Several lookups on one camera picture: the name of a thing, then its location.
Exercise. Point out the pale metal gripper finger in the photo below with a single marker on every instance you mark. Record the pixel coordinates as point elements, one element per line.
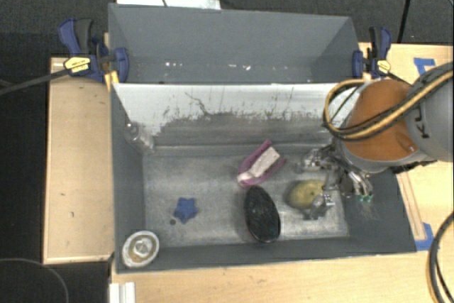
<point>321,211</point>
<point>321,198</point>

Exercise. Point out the yellow-green fruit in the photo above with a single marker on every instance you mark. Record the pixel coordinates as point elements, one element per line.
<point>303,193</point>

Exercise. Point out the black oval brush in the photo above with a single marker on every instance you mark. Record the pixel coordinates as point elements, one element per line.
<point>262,214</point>

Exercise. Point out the purple brush with white sponge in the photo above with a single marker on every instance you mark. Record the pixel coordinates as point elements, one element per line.
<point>261,164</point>

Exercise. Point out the grey metal bin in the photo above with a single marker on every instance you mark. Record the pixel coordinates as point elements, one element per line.
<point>213,181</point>

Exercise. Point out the blue star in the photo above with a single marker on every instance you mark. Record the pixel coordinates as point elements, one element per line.
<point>185,210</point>

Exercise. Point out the clear glass jar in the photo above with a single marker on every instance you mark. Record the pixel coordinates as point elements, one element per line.
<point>139,135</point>

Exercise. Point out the pale wood board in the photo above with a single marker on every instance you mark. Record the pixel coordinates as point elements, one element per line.
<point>78,166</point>

